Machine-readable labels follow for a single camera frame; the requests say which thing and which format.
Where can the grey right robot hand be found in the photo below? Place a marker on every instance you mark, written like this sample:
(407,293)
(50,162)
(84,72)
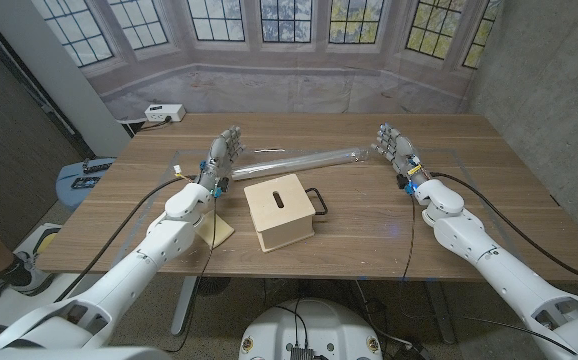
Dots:
(401,152)

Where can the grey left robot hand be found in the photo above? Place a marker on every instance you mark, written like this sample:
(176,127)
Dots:
(219,160)

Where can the wooden box with slot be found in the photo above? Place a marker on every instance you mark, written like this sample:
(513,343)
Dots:
(279,220)

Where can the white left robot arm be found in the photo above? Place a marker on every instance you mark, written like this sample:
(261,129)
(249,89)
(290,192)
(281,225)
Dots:
(134,260)

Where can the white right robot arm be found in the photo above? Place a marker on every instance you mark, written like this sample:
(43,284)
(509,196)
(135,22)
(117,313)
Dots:
(499,270)

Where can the thin pen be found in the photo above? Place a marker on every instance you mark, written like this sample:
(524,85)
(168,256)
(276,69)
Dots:
(269,150)

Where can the white power strip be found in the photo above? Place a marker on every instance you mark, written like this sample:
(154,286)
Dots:
(164,113)

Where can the clear plastic tube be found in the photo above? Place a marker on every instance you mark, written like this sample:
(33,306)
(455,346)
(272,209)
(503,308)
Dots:
(299,162)

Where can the printed window backdrop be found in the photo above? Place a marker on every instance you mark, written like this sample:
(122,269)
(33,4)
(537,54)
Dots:
(289,85)

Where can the black remote controller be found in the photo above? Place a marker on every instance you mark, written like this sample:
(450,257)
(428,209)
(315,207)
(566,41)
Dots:
(98,165)

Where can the black flat device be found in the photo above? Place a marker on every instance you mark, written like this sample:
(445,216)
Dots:
(85,182)

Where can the metal table leg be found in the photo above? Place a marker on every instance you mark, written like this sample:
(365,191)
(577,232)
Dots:
(441,312)
(184,305)

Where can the blue round stool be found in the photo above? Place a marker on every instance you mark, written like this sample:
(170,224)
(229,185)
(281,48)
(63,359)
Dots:
(69,192)

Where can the white robot torso base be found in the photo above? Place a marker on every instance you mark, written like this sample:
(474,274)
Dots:
(314,330)

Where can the grey sneaker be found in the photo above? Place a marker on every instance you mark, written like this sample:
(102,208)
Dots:
(14,280)

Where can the white floor platform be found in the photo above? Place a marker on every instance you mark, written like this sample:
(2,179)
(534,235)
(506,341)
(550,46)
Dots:
(14,306)

